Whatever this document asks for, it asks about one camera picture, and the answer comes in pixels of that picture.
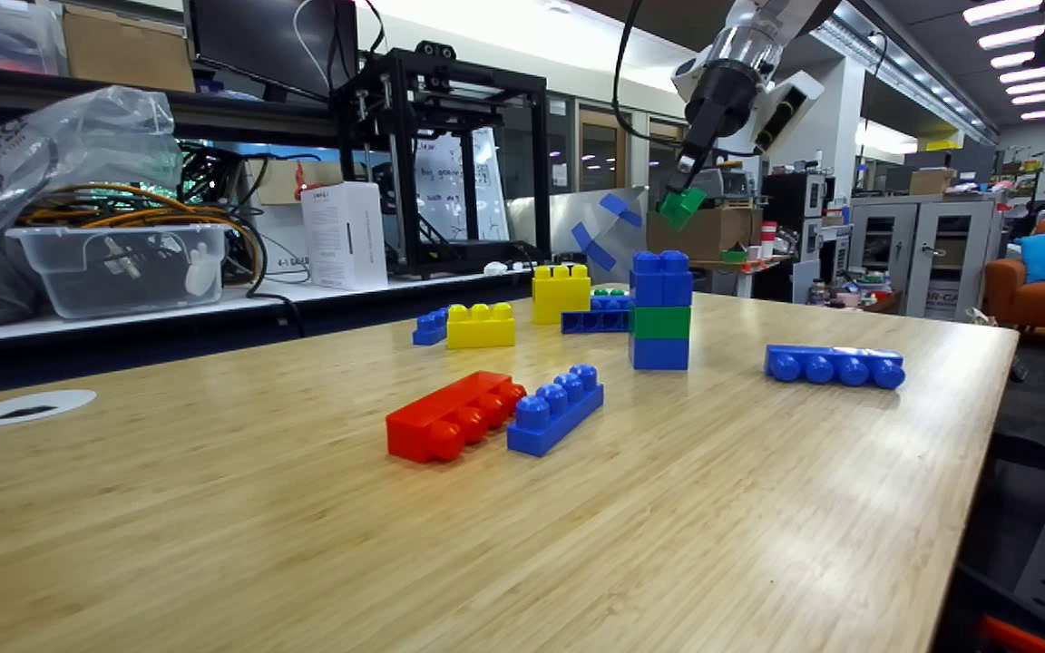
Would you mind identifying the clear sheet with blue tape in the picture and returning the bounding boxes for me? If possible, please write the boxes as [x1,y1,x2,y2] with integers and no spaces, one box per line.
[503,185,653,287]

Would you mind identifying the brown cardboard box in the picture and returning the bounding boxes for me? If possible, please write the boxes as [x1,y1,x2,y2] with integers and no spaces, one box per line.
[647,199,768,268]
[60,0,201,98]

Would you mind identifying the clear plastic bin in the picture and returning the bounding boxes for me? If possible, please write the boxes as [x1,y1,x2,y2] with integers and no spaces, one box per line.
[2,217,234,322]

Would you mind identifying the clear plastic bag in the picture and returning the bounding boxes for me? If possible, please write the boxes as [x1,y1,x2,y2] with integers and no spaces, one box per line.
[0,83,188,332]

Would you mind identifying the black monitor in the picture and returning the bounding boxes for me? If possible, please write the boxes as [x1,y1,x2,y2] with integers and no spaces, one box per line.
[188,0,366,108]

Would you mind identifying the orange sofa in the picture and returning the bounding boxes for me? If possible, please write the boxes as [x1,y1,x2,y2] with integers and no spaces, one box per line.
[982,211,1045,350]

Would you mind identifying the green stack block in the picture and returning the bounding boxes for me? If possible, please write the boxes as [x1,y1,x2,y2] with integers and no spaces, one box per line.
[627,302,697,345]

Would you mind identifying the wide blue block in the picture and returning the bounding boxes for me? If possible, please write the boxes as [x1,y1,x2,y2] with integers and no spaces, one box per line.
[590,287,638,318]

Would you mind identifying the red long block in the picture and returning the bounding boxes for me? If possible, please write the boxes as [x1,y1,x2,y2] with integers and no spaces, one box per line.
[383,367,529,466]

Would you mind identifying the black 3D printer frame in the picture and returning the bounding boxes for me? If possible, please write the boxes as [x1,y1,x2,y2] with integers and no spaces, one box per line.
[335,40,553,280]

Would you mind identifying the blue long block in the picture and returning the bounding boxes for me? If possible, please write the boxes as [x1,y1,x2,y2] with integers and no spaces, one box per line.
[557,309,638,338]
[503,361,609,462]
[763,340,909,393]

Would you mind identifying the tall blue stack block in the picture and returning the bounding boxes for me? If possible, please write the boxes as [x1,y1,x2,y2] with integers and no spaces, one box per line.
[627,246,697,312]

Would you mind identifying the black wall shelf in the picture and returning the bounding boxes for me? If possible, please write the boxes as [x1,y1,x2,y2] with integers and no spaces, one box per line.
[0,60,344,142]

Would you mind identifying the low blue stack block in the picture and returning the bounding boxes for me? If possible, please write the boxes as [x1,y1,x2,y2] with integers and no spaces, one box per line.
[631,334,694,373]

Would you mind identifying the grey glass-door cabinet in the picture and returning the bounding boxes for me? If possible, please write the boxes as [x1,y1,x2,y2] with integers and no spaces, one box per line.
[844,196,1007,322]

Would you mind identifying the large yellow block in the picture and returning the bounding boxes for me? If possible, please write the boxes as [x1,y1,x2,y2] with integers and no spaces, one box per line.
[529,258,596,328]

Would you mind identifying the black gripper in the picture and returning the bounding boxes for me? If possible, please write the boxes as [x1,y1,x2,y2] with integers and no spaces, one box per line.
[667,55,768,199]

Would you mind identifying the yellow green wire bundle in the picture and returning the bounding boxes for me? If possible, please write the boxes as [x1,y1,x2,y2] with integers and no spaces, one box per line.
[19,178,272,293]

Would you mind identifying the grey wrapped box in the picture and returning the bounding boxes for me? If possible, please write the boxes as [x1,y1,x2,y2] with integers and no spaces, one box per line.
[0,0,72,79]

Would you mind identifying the white table grommet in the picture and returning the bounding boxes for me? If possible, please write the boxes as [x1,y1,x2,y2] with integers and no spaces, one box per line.
[0,384,102,432]

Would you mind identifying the small blue block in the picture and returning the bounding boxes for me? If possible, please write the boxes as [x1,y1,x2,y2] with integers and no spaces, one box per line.
[411,305,452,350]

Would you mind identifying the small yellow block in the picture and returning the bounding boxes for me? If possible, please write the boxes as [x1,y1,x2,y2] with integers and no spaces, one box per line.
[443,297,521,355]

